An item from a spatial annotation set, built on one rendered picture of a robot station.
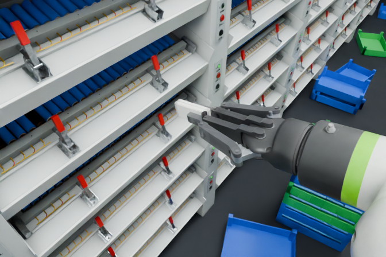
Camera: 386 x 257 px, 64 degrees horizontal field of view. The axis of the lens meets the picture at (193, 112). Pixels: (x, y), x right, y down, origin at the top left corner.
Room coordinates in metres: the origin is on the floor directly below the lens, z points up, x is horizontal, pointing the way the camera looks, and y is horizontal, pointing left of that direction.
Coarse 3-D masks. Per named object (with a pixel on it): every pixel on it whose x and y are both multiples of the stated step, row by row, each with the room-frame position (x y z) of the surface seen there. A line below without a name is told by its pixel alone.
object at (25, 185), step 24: (192, 48) 0.76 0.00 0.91; (168, 72) 0.67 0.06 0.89; (192, 72) 0.69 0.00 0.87; (144, 96) 0.58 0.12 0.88; (168, 96) 0.62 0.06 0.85; (72, 120) 0.48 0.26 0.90; (96, 120) 0.49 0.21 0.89; (120, 120) 0.50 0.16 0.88; (48, 144) 0.41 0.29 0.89; (96, 144) 0.43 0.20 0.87; (0, 168) 0.35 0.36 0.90; (24, 168) 0.36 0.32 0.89; (48, 168) 0.37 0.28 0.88; (72, 168) 0.39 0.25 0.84; (0, 192) 0.31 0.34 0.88; (24, 192) 0.31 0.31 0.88
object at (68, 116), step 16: (176, 48) 0.74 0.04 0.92; (144, 64) 0.65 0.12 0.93; (160, 64) 0.69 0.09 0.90; (128, 80) 0.60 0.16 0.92; (144, 80) 0.62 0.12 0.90; (96, 96) 0.53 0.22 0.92; (64, 112) 0.47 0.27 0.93; (80, 112) 0.49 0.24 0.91; (48, 128) 0.43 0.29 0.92; (16, 144) 0.39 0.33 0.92; (32, 144) 0.40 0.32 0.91; (0, 160) 0.35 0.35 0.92
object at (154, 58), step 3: (153, 57) 0.62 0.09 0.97; (156, 57) 0.63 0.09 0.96; (153, 60) 0.62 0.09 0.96; (156, 60) 0.62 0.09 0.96; (153, 63) 0.62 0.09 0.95; (156, 63) 0.62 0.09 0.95; (153, 66) 0.62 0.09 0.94; (156, 66) 0.62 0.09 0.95; (156, 69) 0.62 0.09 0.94; (159, 69) 0.62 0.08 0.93; (156, 72) 0.62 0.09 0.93; (159, 72) 0.62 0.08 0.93; (159, 75) 0.62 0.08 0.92; (159, 78) 0.61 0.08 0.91; (159, 81) 0.61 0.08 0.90; (162, 81) 0.62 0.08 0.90
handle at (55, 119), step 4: (52, 116) 0.42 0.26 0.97; (56, 116) 0.42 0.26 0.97; (52, 120) 0.41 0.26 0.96; (56, 120) 0.41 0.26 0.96; (60, 120) 0.42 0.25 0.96; (56, 124) 0.41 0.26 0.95; (60, 124) 0.41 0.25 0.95; (60, 128) 0.41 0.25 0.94; (64, 128) 0.42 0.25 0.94; (60, 132) 0.41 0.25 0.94; (64, 132) 0.41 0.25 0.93; (64, 136) 0.41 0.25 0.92; (64, 140) 0.41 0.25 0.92; (68, 140) 0.41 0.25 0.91; (68, 144) 0.41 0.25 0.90
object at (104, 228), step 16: (192, 128) 0.78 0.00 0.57; (176, 144) 0.72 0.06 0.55; (192, 144) 0.75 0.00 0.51; (208, 144) 0.74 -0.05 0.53; (160, 160) 0.65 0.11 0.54; (176, 160) 0.68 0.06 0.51; (192, 160) 0.69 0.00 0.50; (144, 176) 0.60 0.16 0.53; (160, 176) 0.61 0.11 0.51; (176, 176) 0.62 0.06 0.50; (128, 192) 0.54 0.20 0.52; (144, 192) 0.55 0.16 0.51; (160, 192) 0.56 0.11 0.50; (112, 208) 0.49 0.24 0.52; (128, 208) 0.49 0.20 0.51; (144, 208) 0.50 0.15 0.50; (96, 224) 0.43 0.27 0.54; (112, 224) 0.44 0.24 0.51; (128, 224) 0.45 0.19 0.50; (80, 240) 0.39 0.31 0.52; (96, 240) 0.40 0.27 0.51; (112, 240) 0.40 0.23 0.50; (48, 256) 0.34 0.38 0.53; (64, 256) 0.34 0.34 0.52; (80, 256) 0.35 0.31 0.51; (96, 256) 0.36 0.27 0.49
